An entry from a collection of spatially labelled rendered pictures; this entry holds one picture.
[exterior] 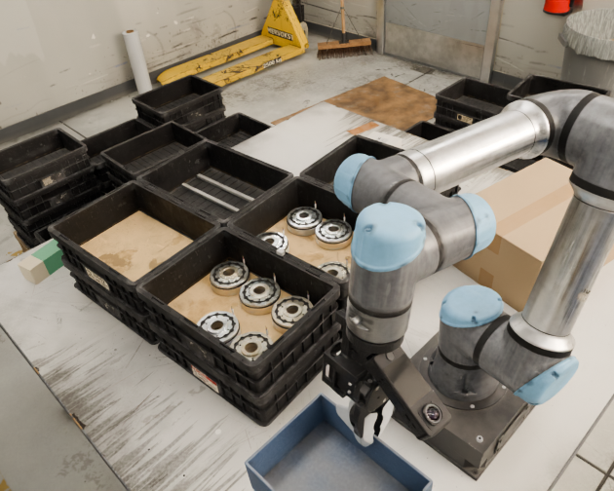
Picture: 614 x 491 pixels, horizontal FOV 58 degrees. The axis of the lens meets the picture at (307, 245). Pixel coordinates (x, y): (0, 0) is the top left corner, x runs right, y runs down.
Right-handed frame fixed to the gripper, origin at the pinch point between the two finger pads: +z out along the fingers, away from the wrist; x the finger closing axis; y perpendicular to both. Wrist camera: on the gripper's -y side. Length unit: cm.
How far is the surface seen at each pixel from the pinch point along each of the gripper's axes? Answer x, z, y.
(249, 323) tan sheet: -19, 26, 53
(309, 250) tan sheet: -47, 23, 62
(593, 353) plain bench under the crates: -80, 31, -6
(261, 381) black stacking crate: -9.1, 25.1, 36.2
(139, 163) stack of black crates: -67, 54, 199
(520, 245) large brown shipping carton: -79, 11, 19
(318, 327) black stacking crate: -28, 23, 39
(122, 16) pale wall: -160, 33, 389
